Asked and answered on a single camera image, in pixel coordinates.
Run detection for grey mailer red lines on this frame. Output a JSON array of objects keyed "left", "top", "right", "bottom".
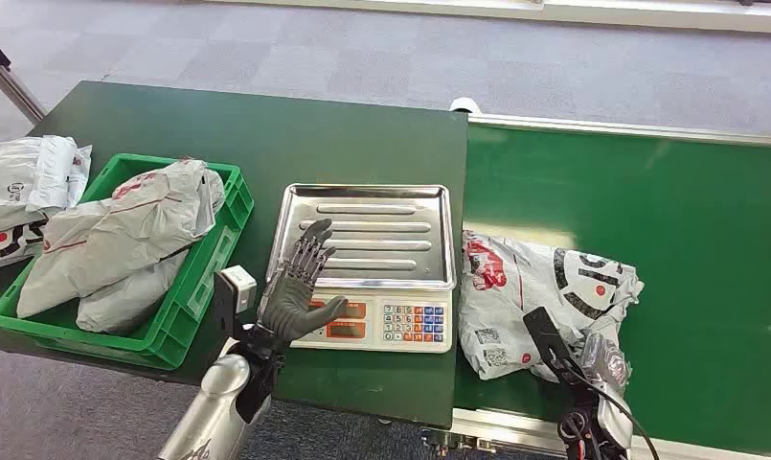
[{"left": 16, "top": 158, "right": 227, "bottom": 319}]

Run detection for electronic weighing scale steel tray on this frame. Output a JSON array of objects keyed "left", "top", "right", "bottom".
[{"left": 265, "top": 183, "right": 457, "bottom": 355}]

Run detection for plain grey mailer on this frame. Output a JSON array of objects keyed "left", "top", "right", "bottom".
[{"left": 76, "top": 249, "right": 191, "bottom": 335}]

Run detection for grey mailer small logo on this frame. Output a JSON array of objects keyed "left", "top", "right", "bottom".
[{"left": 0, "top": 137, "right": 76, "bottom": 240}]

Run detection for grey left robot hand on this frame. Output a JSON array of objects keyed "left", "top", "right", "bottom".
[{"left": 257, "top": 218, "right": 349, "bottom": 345}]

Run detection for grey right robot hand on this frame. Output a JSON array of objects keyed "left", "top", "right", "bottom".
[{"left": 578, "top": 331, "right": 632, "bottom": 391}]

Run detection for grey mailer black ring print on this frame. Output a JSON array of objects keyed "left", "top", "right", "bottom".
[{"left": 458, "top": 229, "right": 646, "bottom": 388}]

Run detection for white poly mailer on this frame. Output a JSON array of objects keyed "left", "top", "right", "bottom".
[{"left": 25, "top": 134, "right": 93, "bottom": 213}]

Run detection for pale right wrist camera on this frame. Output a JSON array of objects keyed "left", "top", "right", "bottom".
[{"left": 522, "top": 307, "right": 581, "bottom": 383}]

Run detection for green plastic crate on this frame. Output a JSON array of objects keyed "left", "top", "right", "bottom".
[{"left": 0, "top": 151, "right": 256, "bottom": 372}]

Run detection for metal conveyor bracket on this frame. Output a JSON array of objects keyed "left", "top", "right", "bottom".
[{"left": 421, "top": 428, "right": 498, "bottom": 460}]

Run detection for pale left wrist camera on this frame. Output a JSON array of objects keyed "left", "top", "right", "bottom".
[{"left": 212, "top": 264, "right": 259, "bottom": 337}]

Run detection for grey mailer bold black print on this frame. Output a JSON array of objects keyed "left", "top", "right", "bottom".
[{"left": 0, "top": 218, "right": 50, "bottom": 275}]

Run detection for metal tripod leg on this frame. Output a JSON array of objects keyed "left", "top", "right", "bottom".
[{"left": 0, "top": 34, "right": 48, "bottom": 125}]

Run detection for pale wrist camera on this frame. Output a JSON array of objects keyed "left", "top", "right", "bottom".
[
  {"left": 212, "top": 264, "right": 259, "bottom": 337},
  {"left": 522, "top": 307, "right": 581, "bottom": 383}
]

